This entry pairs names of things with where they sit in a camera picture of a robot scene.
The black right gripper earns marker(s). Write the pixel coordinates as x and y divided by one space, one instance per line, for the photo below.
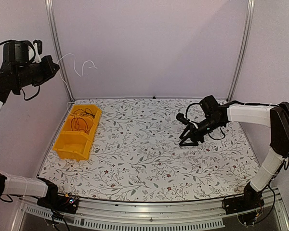
195 133

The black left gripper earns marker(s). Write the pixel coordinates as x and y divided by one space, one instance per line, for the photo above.
50 70

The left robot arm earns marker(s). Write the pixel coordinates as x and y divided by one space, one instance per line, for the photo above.
24 65

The floral patterned table mat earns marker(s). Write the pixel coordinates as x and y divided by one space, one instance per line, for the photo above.
136 156

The yellow far bin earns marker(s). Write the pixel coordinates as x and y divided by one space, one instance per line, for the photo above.
86 109

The yellow bin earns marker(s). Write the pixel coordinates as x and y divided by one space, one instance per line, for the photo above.
81 126
86 109
73 145

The yellow middle bin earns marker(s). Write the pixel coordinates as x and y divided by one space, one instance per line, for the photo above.
81 126

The yellow near bin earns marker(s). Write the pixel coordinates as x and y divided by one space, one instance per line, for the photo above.
73 145

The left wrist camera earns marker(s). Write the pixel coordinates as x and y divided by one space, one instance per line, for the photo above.
37 44

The left aluminium frame post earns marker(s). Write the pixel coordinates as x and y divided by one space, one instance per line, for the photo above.
57 47

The aluminium frame post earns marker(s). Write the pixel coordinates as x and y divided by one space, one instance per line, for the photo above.
242 50
57 47

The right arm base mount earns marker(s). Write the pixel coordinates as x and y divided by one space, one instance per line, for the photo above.
251 206

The front aluminium rail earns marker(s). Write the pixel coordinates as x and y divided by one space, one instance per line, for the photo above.
202 215

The right aluminium frame post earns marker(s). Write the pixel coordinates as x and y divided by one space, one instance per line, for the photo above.
242 50

